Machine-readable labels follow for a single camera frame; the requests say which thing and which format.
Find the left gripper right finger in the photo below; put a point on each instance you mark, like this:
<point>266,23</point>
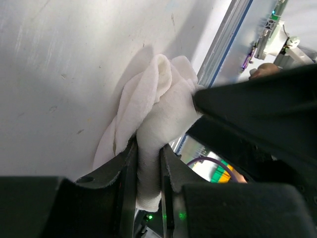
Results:
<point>195,208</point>

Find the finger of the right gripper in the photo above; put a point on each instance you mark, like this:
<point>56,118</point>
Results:
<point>266,126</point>

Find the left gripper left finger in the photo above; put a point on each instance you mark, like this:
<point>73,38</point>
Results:
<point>100,204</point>

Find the white sock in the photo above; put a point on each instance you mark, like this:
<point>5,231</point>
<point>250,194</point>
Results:
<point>156,107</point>

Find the aluminium frame rail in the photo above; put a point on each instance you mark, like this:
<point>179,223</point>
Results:
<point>208,34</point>

